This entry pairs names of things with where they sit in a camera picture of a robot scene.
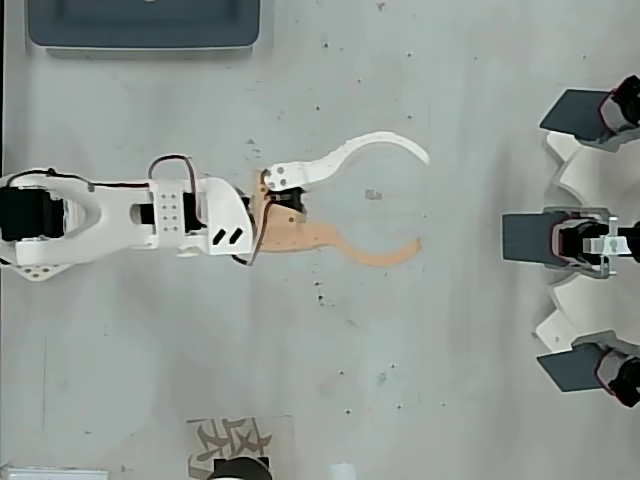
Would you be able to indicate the tan gripper black servo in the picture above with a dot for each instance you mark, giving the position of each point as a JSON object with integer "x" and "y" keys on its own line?
{"x": 291, "y": 235}

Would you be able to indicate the black paper cup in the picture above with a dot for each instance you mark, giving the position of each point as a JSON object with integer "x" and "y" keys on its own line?
{"x": 240, "y": 470}

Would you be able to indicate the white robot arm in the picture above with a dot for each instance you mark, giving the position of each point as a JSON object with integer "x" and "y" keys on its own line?
{"x": 115, "y": 220}

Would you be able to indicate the printed paper mat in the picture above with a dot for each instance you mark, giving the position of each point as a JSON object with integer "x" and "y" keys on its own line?
{"x": 225, "y": 437}

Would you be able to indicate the grey paddle dispenser unit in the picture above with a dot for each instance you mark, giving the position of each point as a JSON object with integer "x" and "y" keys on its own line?
{"x": 570, "y": 367}
{"x": 530, "y": 237}
{"x": 575, "y": 112}

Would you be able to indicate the white dispenser carousel base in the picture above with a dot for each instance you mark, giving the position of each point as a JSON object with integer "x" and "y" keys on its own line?
{"x": 575, "y": 170}

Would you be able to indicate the grey plastic tray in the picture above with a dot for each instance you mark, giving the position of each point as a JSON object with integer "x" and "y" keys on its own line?
{"x": 140, "y": 25}

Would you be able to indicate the white flat board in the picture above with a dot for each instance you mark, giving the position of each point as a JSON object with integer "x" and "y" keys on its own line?
{"x": 50, "y": 475}

